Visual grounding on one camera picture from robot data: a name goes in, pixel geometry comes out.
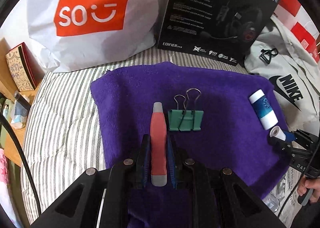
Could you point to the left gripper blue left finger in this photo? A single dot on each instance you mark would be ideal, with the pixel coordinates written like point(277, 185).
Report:
point(143, 161)

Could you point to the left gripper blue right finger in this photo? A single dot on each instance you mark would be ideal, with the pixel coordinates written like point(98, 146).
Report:
point(171, 157)

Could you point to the pink grey utility knife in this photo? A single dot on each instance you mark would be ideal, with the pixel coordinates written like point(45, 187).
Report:
point(158, 136)

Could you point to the teal binder clip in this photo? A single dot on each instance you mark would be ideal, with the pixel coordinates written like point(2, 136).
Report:
point(186, 117)

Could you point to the blue white cylindrical bottle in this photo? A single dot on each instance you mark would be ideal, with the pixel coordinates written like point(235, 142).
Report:
point(263, 109)

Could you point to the small blue white jar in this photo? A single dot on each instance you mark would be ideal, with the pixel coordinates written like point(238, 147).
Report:
point(277, 132)

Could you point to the person's right hand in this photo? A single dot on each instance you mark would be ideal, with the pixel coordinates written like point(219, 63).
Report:
point(305, 184)

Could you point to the newspaper sheet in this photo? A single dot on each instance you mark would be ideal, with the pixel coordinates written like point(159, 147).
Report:
point(282, 190)

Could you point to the clear plastic bottle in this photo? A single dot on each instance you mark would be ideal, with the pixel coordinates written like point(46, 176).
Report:
point(272, 202)

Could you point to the purple fleece towel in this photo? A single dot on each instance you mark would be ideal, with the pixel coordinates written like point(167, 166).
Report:
point(221, 119)

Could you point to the striped bed sheet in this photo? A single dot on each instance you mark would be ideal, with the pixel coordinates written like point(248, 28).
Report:
point(62, 136)

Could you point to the black carabiner clip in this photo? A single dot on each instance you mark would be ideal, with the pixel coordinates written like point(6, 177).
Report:
point(267, 55)

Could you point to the pink cloth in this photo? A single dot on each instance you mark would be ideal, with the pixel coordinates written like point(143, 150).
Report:
point(6, 201)

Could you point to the red white bag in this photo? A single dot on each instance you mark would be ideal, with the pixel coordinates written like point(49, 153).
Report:
point(292, 14)

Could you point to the patterned book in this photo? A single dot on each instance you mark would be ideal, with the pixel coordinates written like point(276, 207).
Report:
point(19, 68)

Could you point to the black headset box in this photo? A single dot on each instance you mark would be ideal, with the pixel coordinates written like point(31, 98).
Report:
point(224, 30)

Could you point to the white Miniso shopping bag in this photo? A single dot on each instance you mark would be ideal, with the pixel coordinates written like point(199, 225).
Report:
point(69, 35)

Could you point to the white Nike drawstring bag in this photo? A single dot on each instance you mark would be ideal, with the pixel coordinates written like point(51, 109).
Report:
point(293, 73)

